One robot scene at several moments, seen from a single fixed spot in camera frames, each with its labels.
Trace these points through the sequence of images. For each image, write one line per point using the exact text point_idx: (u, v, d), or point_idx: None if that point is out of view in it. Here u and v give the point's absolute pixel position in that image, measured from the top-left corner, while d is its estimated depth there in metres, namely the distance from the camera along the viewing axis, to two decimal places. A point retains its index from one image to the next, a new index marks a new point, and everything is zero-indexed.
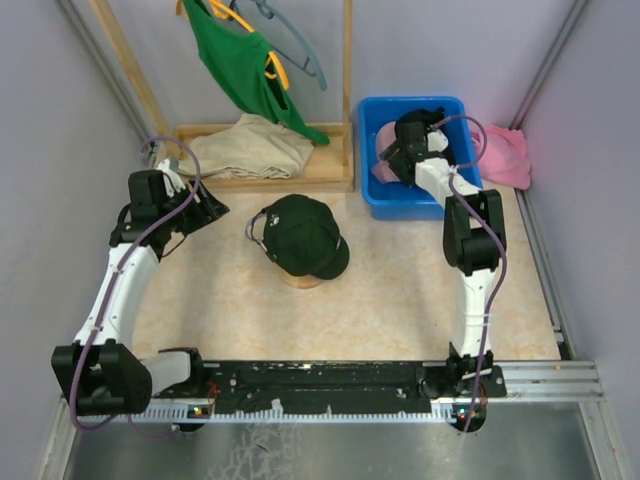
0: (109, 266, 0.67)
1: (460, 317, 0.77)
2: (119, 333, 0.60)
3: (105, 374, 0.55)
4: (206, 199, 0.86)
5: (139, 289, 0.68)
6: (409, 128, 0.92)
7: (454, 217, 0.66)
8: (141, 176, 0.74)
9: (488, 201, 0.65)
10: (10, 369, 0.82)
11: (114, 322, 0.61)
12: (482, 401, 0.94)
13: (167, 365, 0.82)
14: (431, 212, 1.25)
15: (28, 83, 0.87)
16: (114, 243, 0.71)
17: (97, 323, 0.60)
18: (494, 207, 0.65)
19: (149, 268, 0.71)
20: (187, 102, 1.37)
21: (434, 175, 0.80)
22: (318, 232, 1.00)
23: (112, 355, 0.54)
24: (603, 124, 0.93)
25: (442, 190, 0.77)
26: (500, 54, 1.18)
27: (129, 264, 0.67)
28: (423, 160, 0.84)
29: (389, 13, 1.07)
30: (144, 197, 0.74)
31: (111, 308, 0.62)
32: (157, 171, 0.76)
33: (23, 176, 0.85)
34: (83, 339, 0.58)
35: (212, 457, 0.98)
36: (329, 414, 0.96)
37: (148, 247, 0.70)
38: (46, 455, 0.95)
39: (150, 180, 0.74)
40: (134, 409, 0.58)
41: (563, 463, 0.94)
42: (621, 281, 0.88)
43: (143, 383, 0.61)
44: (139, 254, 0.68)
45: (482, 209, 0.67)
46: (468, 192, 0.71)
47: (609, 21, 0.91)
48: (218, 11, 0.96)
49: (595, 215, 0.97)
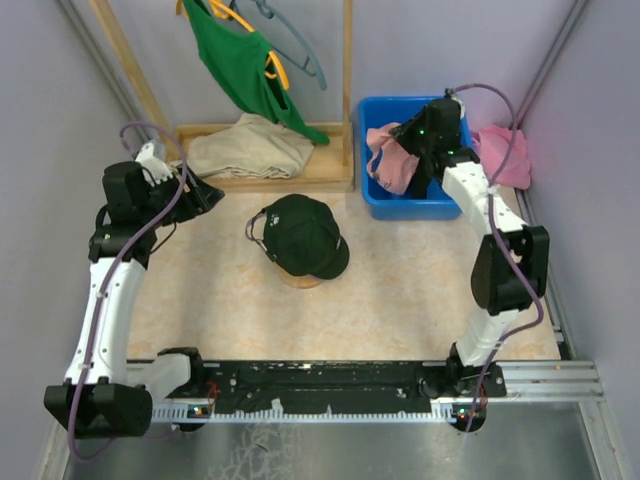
0: (93, 289, 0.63)
1: (473, 340, 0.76)
2: (112, 367, 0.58)
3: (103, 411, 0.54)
4: (195, 190, 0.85)
5: (127, 307, 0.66)
6: (443, 114, 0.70)
7: (491, 261, 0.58)
8: (118, 175, 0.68)
9: (532, 240, 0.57)
10: (10, 369, 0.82)
11: (105, 357, 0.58)
12: (482, 401, 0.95)
13: (166, 372, 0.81)
14: (433, 211, 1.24)
15: (28, 83, 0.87)
16: (94, 259, 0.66)
17: (87, 360, 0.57)
18: (539, 247, 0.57)
19: (135, 284, 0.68)
20: (187, 102, 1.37)
21: (468, 187, 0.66)
22: (318, 232, 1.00)
23: (109, 392, 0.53)
24: (605, 125, 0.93)
25: (477, 213, 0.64)
26: (500, 54, 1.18)
27: (113, 285, 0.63)
28: (453, 163, 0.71)
29: (388, 14, 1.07)
30: (123, 199, 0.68)
31: (100, 341, 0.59)
32: (135, 168, 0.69)
33: (23, 176, 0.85)
34: (74, 377, 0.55)
35: (212, 457, 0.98)
36: (329, 414, 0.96)
37: (132, 260, 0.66)
38: (46, 455, 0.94)
39: (128, 180, 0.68)
40: (135, 432, 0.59)
41: (563, 463, 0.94)
42: (621, 280, 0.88)
43: (142, 404, 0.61)
44: (123, 273, 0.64)
45: (524, 247, 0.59)
46: (507, 225, 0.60)
47: (609, 21, 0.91)
48: (218, 11, 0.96)
49: (595, 216, 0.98)
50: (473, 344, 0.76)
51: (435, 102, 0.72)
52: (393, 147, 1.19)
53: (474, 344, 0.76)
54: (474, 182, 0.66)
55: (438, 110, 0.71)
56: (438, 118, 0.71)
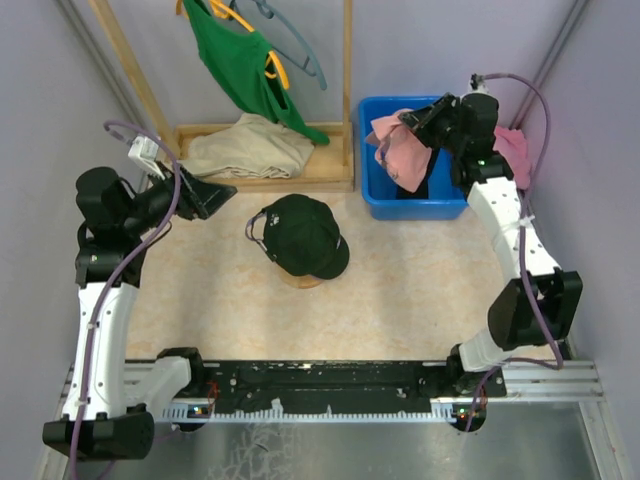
0: (83, 315, 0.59)
1: (479, 356, 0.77)
2: (110, 401, 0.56)
3: (105, 447, 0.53)
4: (191, 194, 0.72)
5: (122, 330, 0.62)
6: (480, 118, 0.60)
7: (514, 303, 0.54)
8: (90, 191, 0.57)
9: (563, 288, 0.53)
10: (10, 368, 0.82)
11: (102, 391, 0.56)
12: (482, 400, 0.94)
13: (164, 383, 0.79)
14: (434, 211, 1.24)
15: (29, 83, 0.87)
16: (82, 284, 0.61)
17: (83, 395, 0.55)
18: (569, 295, 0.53)
19: (129, 304, 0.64)
20: (187, 101, 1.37)
21: (499, 213, 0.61)
22: (318, 232, 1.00)
23: (108, 429, 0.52)
24: (606, 126, 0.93)
25: (504, 242, 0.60)
26: (500, 54, 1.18)
27: (104, 312, 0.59)
28: (483, 177, 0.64)
29: (389, 14, 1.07)
30: (104, 218, 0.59)
31: (94, 375, 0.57)
32: (110, 183, 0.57)
33: (22, 176, 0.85)
34: (72, 414, 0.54)
35: (212, 457, 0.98)
36: (329, 414, 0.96)
37: (122, 285, 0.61)
38: (45, 455, 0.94)
39: (104, 198, 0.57)
40: (137, 456, 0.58)
41: (562, 463, 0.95)
42: (622, 280, 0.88)
43: (143, 428, 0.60)
44: (114, 299, 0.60)
45: (551, 290, 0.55)
46: (536, 263, 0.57)
47: (609, 21, 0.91)
48: (219, 11, 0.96)
49: (596, 216, 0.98)
50: (478, 357, 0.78)
51: (471, 103, 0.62)
52: (403, 136, 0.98)
53: (480, 359, 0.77)
54: (505, 207, 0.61)
55: (474, 114, 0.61)
56: (474, 123, 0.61)
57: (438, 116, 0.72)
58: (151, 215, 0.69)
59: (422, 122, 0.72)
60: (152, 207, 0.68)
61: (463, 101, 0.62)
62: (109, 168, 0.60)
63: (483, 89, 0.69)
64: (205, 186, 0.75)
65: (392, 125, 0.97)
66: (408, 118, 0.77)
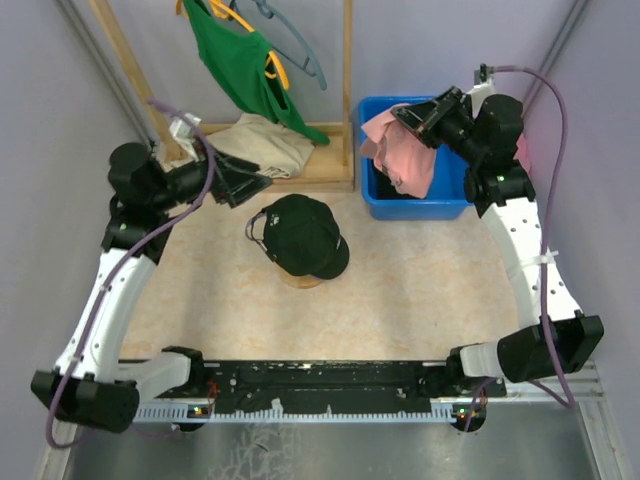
0: (98, 278, 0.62)
1: (481, 364, 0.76)
2: (101, 365, 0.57)
3: (87, 410, 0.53)
4: (221, 182, 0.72)
5: (130, 303, 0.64)
6: (503, 127, 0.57)
7: (532, 348, 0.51)
8: (122, 167, 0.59)
9: (585, 336, 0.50)
10: (10, 368, 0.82)
11: (95, 353, 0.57)
12: (482, 401, 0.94)
13: (162, 370, 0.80)
14: (434, 211, 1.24)
15: (28, 83, 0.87)
16: (104, 246, 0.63)
17: (78, 352, 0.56)
18: (589, 342, 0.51)
19: (143, 279, 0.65)
20: (187, 101, 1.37)
21: (519, 243, 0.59)
22: (317, 231, 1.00)
23: (91, 390, 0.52)
24: (605, 125, 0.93)
25: (521, 276, 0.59)
26: (500, 54, 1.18)
27: (117, 279, 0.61)
28: (501, 198, 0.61)
29: (389, 14, 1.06)
30: (134, 195, 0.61)
31: (93, 335, 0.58)
32: (140, 163, 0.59)
33: (22, 176, 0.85)
34: (63, 367, 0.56)
35: (212, 457, 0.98)
36: (329, 414, 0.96)
37: (142, 257, 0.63)
38: (46, 454, 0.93)
39: (133, 176, 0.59)
40: (115, 430, 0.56)
41: (562, 463, 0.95)
42: (623, 280, 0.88)
43: (129, 403, 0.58)
44: (130, 269, 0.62)
45: (569, 333, 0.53)
46: (558, 306, 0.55)
47: (609, 22, 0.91)
48: (218, 11, 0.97)
49: (596, 216, 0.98)
50: (479, 364, 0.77)
51: (494, 111, 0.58)
52: (399, 136, 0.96)
53: (481, 368, 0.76)
54: (524, 236, 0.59)
55: (497, 124, 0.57)
56: (496, 133, 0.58)
57: (445, 117, 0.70)
58: (180, 192, 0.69)
59: (428, 125, 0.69)
60: (182, 183, 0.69)
61: (486, 106, 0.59)
62: (145, 146, 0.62)
63: (490, 82, 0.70)
64: (238, 173, 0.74)
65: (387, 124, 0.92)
66: (401, 116, 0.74)
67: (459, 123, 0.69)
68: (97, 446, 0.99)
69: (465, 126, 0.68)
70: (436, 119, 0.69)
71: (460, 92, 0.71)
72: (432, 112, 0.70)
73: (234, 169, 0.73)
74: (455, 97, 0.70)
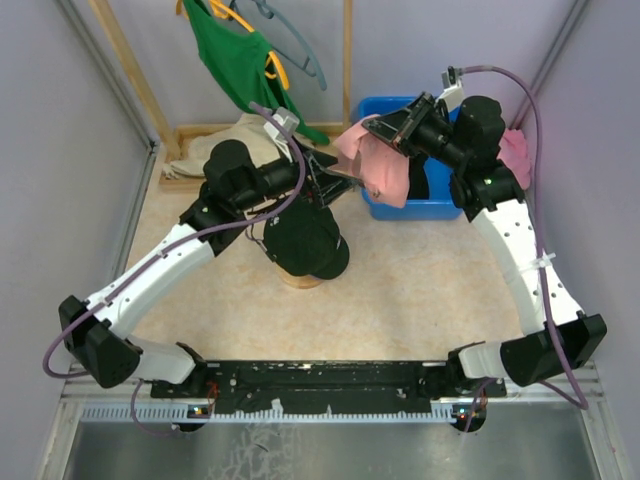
0: (161, 243, 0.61)
1: (482, 365, 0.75)
2: (121, 319, 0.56)
3: (92, 355, 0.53)
4: (316, 187, 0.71)
5: (176, 277, 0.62)
6: (486, 129, 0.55)
7: (539, 355, 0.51)
8: (221, 163, 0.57)
9: (588, 337, 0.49)
10: (10, 367, 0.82)
11: (122, 305, 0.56)
12: (482, 401, 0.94)
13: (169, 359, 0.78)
14: (434, 212, 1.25)
15: (28, 83, 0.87)
16: (181, 219, 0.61)
17: (108, 297, 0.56)
18: (593, 342, 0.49)
19: (198, 262, 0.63)
20: (187, 102, 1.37)
21: (514, 246, 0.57)
22: (318, 232, 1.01)
23: (99, 337, 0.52)
24: (605, 124, 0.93)
25: (521, 282, 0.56)
26: (500, 54, 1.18)
27: (176, 252, 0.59)
28: (493, 203, 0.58)
29: (389, 15, 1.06)
30: (222, 189, 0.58)
31: (128, 289, 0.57)
32: (236, 165, 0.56)
33: (23, 177, 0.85)
34: (92, 303, 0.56)
35: (212, 457, 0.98)
36: (329, 414, 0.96)
37: (205, 243, 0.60)
38: (46, 455, 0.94)
39: (226, 174, 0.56)
40: (103, 384, 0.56)
41: (562, 463, 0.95)
42: (623, 281, 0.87)
43: (125, 366, 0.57)
44: (192, 247, 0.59)
45: (572, 334, 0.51)
46: (561, 308, 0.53)
47: (609, 21, 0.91)
48: (219, 11, 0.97)
49: (595, 217, 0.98)
50: (478, 364, 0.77)
51: (474, 113, 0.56)
52: (371, 147, 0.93)
53: (481, 367, 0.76)
54: (520, 239, 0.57)
55: (478, 126, 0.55)
56: (478, 136, 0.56)
57: (421, 125, 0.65)
58: (269, 187, 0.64)
59: (405, 134, 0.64)
60: (271, 179, 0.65)
61: (464, 109, 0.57)
62: (245, 145, 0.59)
63: (460, 84, 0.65)
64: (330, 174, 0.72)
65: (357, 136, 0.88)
66: (373, 129, 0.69)
67: (436, 129, 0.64)
68: (97, 446, 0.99)
69: (444, 132, 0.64)
70: (412, 128, 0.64)
71: (432, 97, 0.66)
72: (407, 119, 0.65)
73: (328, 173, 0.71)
74: (429, 103, 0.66)
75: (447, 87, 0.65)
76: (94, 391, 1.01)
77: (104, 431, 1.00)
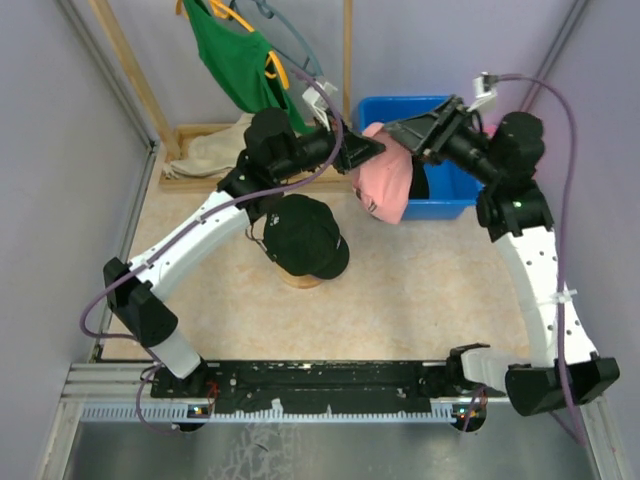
0: (200, 209, 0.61)
1: (482, 373, 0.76)
2: (163, 281, 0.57)
3: (134, 313, 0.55)
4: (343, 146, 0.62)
5: (213, 243, 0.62)
6: (524, 153, 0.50)
7: (544, 393, 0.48)
8: (260, 129, 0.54)
9: (599, 380, 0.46)
10: (11, 368, 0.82)
11: (164, 268, 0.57)
12: (482, 401, 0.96)
13: (177, 347, 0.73)
14: (434, 212, 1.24)
15: (27, 82, 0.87)
16: (218, 186, 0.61)
17: (150, 260, 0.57)
18: (601, 385, 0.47)
19: (234, 228, 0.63)
20: (187, 101, 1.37)
21: (535, 278, 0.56)
22: (318, 231, 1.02)
23: (141, 298, 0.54)
24: (606, 124, 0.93)
25: (537, 317, 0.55)
26: (500, 54, 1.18)
27: (213, 219, 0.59)
28: (519, 228, 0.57)
29: (389, 14, 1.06)
30: (260, 157, 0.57)
31: (167, 253, 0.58)
32: (276, 132, 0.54)
33: (24, 177, 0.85)
34: (134, 265, 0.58)
35: (212, 457, 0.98)
36: (329, 414, 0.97)
37: (242, 211, 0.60)
38: (46, 454, 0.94)
39: (266, 141, 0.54)
40: (142, 340, 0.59)
41: (562, 463, 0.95)
42: (624, 281, 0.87)
43: (163, 326, 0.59)
44: (229, 214, 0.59)
45: (585, 375, 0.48)
46: (573, 350, 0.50)
47: (610, 21, 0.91)
48: (218, 11, 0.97)
49: (595, 217, 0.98)
50: (479, 371, 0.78)
51: (513, 132, 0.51)
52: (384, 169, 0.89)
53: (481, 373, 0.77)
54: (541, 270, 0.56)
55: (515, 147, 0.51)
56: (514, 157, 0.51)
57: (452, 136, 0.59)
58: (307, 159, 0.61)
59: (434, 147, 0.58)
60: (309, 150, 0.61)
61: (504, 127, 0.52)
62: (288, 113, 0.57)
63: (494, 93, 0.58)
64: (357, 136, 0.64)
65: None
66: (397, 131, 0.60)
67: (468, 141, 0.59)
68: (98, 445, 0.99)
69: (477, 144, 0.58)
70: (441, 139, 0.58)
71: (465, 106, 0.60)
72: (436, 129, 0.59)
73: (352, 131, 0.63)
74: (461, 114, 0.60)
75: (480, 96, 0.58)
76: (94, 391, 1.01)
77: (105, 431, 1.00)
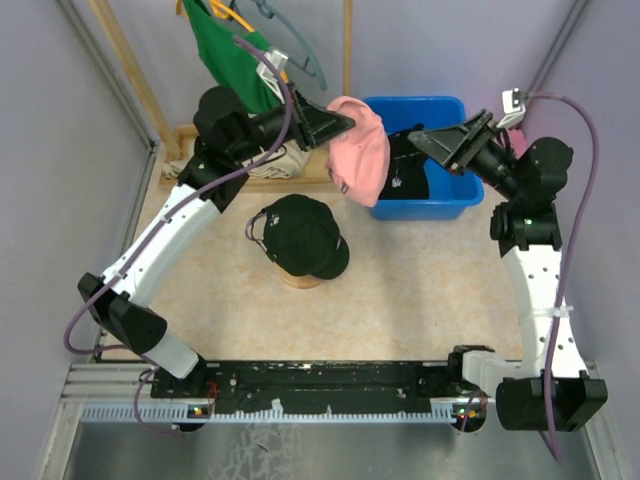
0: (163, 207, 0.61)
1: (479, 376, 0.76)
2: (140, 288, 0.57)
3: (117, 324, 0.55)
4: (303, 121, 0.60)
5: (186, 239, 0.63)
6: (546, 183, 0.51)
7: (527, 402, 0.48)
8: (208, 111, 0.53)
9: (585, 396, 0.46)
10: (11, 368, 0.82)
11: (139, 276, 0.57)
12: (482, 401, 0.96)
13: (171, 349, 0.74)
14: (435, 212, 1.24)
15: (27, 82, 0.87)
16: (179, 181, 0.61)
17: (122, 270, 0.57)
18: (589, 404, 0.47)
19: (204, 221, 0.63)
20: (187, 102, 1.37)
21: (534, 291, 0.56)
22: (318, 231, 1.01)
23: (121, 309, 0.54)
24: (607, 123, 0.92)
25: (532, 329, 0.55)
26: (500, 54, 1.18)
27: (179, 216, 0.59)
28: (525, 243, 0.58)
29: (389, 14, 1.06)
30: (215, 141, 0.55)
31: (139, 259, 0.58)
32: (226, 113, 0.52)
33: (23, 176, 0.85)
34: (107, 278, 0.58)
35: (212, 457, 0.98)
36: (329, 414, 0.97)
37: (206, 201, 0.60)
38: (46, 454, 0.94)
39: (218, 123, 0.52)
40: (134, 348, 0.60)
41: (563, 464, 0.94)
42: (625, 281, 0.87)
43: (152, 331, 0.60)
44: (193, 207, 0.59)
45: (573, 392, 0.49)
46: (562, 364, 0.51)
47: (611, 21, 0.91)
48: (219, 11, 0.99)
49: (595, 217, 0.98)
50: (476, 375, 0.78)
51: (539, 159, 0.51)
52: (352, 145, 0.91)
53: (479, 374, 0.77)
54: (543, 284, 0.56)
55: (538, 175, 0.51)
56: (536, 184, 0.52)
57: (481, 152, 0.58)
58: (265, 137, 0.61)
59: (461, 163, 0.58)
60: (267, 127, 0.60)
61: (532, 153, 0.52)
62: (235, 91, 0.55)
63: (524, 110, 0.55)
64: (320, 112, 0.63)
65: (341, 103, 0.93)
66: (421, 143, 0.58)
67: (496, 157, 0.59)
68: (97, 446, 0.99)
69: (504, 162, 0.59)
70: (468, 157, 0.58)
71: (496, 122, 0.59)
72: (465, 145, 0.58)
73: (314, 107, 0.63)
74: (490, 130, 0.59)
75: (509, 114, 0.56)
76: (94, 391, 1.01)
77: (105, 432, 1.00)
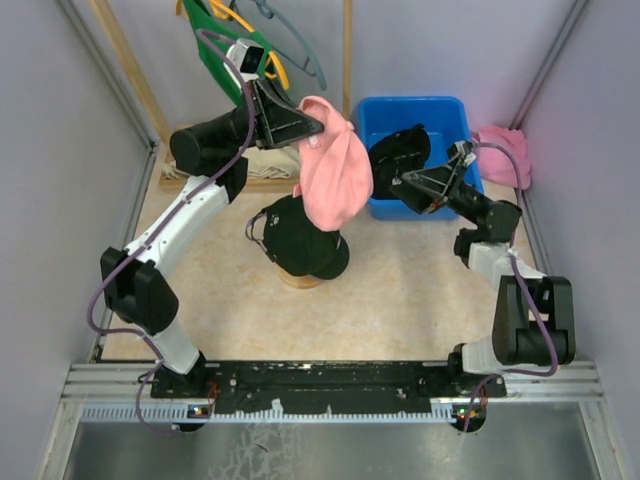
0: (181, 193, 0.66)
1: (479, 359, 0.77)
2: (163, 260, 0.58)
3: (138, 295, 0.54)
4: (262, 115, 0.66)
5: (200, 224, 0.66)
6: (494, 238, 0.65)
7: (509, 298, 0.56)
8: (186, 158, 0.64)
9: (553, 286, 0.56)
10: (11, 368, 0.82)
11: (163, 247, 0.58)
12: (482, 401, 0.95)
13: (177, 340, 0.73)
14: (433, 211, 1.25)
15: (27, 81, 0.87)
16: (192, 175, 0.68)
17: (147, 241, 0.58)
18: (561, 296, 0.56)
19: (215, 208, 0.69)
20: (187, 102, 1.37)
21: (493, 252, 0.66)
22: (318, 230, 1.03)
23: (148, 275, 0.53)
24: (607, 124, 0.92)
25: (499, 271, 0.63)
26: (500, 54, 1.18)
27: (198, 197, 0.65)
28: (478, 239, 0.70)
29: (389, 14, 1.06)
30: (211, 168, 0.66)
31: (163, 232, 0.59)
32: (196, 157, 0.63)
33: (22, 176, 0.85)
34: (131, 250, 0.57)
35: (212, 457, 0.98)
36: (329, 414, 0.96)
37: (221, 188, 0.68)
38: (46, 454, 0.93)
39: (200, 165, 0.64)
40: (149, 326, 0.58)
41: (562, 463, 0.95)
42: (623, 281, 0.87)
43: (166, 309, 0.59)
44: (211, 191, 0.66)
45: (547, 298, 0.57)
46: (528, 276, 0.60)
47: (611, 21, 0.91)
48: (218, 11, 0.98)
49: (593, 218, 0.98)
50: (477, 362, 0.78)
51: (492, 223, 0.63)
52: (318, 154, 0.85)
53: (480, 364, 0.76)
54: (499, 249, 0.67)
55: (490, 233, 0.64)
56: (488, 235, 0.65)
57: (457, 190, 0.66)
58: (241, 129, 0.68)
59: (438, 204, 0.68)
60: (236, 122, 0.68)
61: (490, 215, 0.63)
62: (189, 130, 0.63)
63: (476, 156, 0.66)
64: (286, 111, 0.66)
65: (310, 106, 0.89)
66: (415, 181, 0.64)
67: (468, 193, 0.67)
68: (98, 445, 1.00)
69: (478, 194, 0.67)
70: (450, 195, 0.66)
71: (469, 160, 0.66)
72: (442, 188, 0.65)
73: (282, 105, 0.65)
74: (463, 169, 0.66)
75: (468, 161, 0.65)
76: (94, 391, 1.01)
77: (105, 432, 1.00)
